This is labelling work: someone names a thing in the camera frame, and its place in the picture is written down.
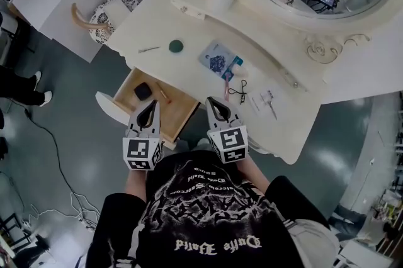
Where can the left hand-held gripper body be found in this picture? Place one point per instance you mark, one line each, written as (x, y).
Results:
(140, 152)

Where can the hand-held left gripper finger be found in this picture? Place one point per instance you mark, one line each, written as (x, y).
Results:
(135, 123)
(155, 122)

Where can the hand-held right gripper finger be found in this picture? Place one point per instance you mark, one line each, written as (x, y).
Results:
(211, 119)
(233, 120)

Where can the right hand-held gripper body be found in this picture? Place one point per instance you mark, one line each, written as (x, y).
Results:
(231, 142)

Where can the wooden drawer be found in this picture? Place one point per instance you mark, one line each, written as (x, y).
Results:
(176, 115)

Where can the black metal eyelash curler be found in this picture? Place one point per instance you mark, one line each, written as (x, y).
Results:
(240, 92)

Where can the pink thin stick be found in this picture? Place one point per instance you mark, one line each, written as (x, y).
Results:
(163, 92)

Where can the black compact case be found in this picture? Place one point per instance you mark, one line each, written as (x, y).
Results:
(142, 91)

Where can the white cotton pad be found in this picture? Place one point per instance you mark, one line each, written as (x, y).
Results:
(240, 70)

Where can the silver metal tweezers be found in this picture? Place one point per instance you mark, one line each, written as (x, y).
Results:
(149, 49)

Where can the green round lid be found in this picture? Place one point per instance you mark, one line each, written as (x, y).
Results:
(175, 45)

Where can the white dressing table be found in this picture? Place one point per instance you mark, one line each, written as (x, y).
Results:
(189, 27)

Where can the person's right forearm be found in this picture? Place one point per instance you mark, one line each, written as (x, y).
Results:
(253, 174)

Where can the person's left forearm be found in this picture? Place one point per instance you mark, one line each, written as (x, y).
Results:
(136, 185)

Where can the person's grey shoe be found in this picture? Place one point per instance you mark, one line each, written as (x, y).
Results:
(203, 143)

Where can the small scissors on card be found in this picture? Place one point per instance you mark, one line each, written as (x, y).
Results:
(261, 103)

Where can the blue printed packet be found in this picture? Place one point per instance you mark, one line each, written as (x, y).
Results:
(215, 59)

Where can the black printed t-shirt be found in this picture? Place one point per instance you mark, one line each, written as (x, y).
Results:
(204, 213)

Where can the white patterned stool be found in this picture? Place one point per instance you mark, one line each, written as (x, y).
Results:
(107, 13)

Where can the beige bag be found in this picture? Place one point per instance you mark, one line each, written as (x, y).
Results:
(315, 241)

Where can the oval white framed mirror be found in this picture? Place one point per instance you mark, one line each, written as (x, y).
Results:
(346, 26)

